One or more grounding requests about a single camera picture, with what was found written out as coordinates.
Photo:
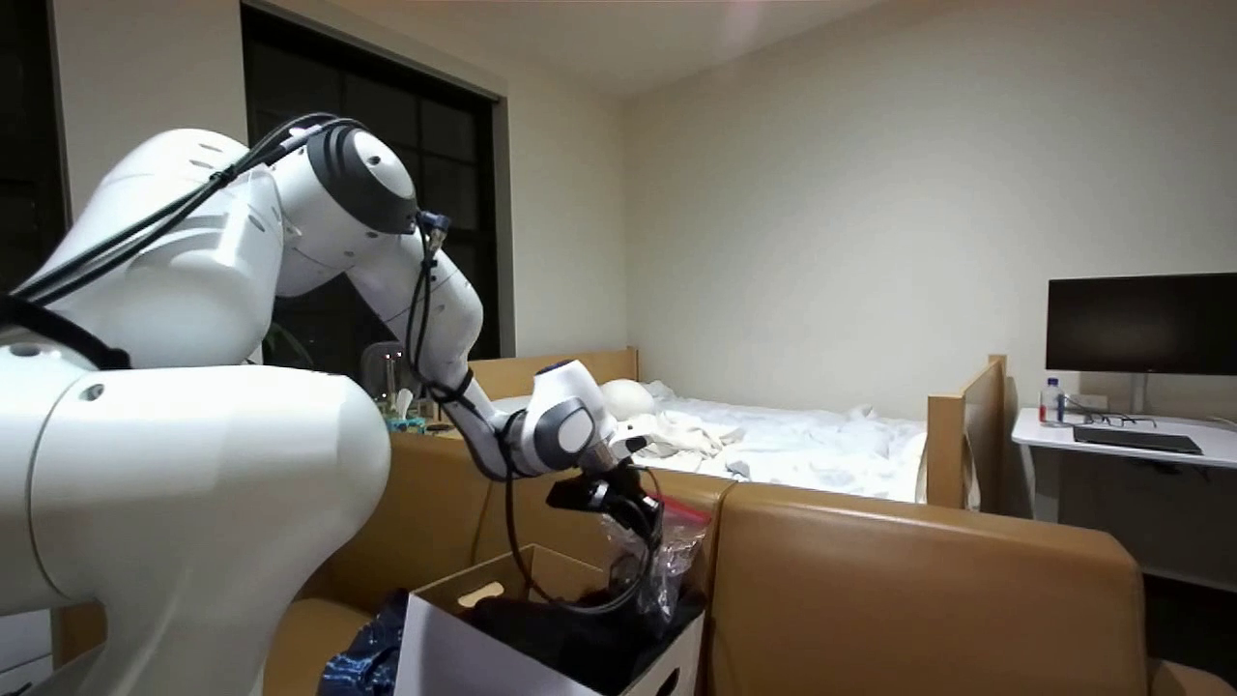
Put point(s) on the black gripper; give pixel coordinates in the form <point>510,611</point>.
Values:
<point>601,494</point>

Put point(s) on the clear red-strip plastic packet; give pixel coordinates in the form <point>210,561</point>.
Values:
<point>670,561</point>

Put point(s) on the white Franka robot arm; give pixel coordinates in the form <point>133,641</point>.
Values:
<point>196,490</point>

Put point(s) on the white cardboard box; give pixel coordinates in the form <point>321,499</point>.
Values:
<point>432,652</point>

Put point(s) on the flat white pillow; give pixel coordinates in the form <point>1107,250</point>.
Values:
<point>629,397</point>

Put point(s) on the black cloth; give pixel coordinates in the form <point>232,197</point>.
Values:
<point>580,641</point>

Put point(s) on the white bed blanket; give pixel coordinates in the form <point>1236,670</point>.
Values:
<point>785,447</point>

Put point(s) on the blue crumpled bag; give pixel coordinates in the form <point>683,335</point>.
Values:
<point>369,652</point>

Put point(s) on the small plastic bottle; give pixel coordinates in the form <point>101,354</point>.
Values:
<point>1053,403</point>

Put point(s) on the dark window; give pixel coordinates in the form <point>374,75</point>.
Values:
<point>374,196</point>

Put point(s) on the white desk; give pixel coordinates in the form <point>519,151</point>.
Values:
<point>1134,478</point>

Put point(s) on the black keyboard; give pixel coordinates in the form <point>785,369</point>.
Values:
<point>1139,437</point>

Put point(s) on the black monitor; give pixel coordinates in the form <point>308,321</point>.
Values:
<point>1142,321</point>

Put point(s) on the wooden bed frame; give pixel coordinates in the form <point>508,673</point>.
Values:
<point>968,437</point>

